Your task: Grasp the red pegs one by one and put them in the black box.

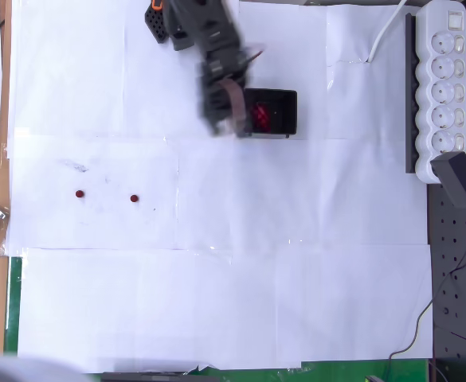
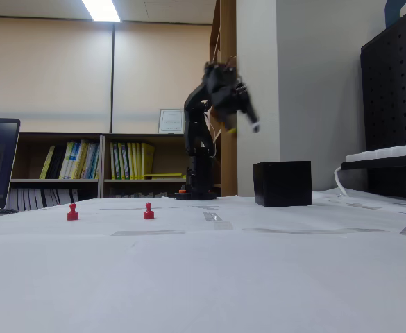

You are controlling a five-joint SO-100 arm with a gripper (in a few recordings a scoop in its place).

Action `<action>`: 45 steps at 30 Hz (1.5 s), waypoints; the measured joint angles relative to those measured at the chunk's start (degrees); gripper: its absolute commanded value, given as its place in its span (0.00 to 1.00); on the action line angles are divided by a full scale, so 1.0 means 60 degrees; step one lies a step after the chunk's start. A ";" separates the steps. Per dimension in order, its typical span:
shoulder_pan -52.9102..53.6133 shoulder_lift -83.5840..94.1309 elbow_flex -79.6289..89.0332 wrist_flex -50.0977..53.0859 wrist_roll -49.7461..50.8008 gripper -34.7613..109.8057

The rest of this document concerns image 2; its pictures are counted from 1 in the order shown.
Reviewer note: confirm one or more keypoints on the tall wooden bookshelf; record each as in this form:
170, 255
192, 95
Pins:
227, 41

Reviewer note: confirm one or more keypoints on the framed white certificate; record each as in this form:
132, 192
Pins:
170, 121

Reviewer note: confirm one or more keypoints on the yellow green binder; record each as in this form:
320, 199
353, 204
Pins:
121, 161
114, 161

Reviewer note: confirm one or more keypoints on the ceiling light panel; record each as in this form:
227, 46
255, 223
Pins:
101, 9

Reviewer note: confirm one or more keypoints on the dark vertical pole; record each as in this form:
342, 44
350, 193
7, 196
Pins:
112, 76

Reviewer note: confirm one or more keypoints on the black book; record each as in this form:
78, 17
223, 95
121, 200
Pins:
57, 163

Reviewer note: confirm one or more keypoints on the red pawn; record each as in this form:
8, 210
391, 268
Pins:
72, 215
148, 213

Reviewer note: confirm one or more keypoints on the thin yellow book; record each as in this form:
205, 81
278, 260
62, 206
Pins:
47, 163

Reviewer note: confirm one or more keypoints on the black open box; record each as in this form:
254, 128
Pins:
282, 184

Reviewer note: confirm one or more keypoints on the flat yellow folder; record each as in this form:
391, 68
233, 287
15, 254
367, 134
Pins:
162, 174

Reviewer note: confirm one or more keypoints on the black pegboard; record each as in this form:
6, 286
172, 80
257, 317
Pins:
390, 86

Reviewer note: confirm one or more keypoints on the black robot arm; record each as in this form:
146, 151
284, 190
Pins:
197, 138

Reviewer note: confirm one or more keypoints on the white paper table cover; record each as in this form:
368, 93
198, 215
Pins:
202, 277

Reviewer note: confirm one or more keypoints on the white blue book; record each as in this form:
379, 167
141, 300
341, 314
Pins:
67, 159

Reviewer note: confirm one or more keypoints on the white blue binder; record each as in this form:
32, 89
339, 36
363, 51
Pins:
91, 161

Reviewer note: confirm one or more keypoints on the beige roller blind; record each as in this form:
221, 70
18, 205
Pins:
43, 69
154, 69

